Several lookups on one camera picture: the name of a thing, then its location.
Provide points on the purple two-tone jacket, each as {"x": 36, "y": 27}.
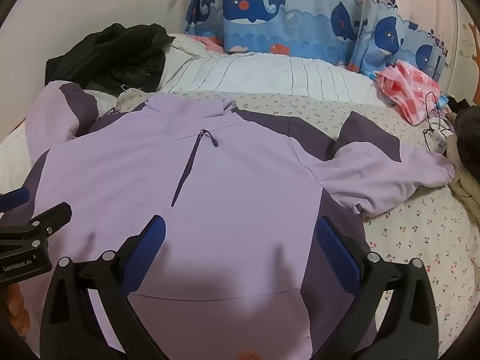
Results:
{"x": 225, "y": 195}

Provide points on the beige cloth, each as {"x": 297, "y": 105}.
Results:
{"x": 465, "y": 191}

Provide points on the white power strip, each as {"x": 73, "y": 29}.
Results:
{"x": 437, "y": 140}

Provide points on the pink plastic bag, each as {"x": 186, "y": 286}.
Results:
{"x": 405, "y": 86}

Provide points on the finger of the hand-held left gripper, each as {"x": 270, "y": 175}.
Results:
{"x": 48, "y": 219}
{"x": 15, "y": 198}

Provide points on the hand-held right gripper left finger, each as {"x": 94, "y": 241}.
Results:
{"x": 148, "y": 247}

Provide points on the dark clothing pile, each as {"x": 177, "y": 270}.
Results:
{"x": 468, "y": 123}

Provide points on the pink whale-print curtain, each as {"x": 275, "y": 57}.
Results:
{"x": 255, "y": 7}

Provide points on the person's left hand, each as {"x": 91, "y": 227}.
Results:
{"x": 15, "y": 307}

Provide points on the pink cloth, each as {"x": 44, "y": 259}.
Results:
{"x": 212, "y": 43}

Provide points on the white striped quilt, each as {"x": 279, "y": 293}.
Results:
{"x": 262, "y": 75}

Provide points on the cherry-print bed sheet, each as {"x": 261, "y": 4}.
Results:
{"x": 412, "y": 251}

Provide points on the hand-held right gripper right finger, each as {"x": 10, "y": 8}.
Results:
{"x": 333, "y": 247}

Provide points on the black jacket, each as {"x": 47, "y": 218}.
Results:
{"x": 112, "y": 56}

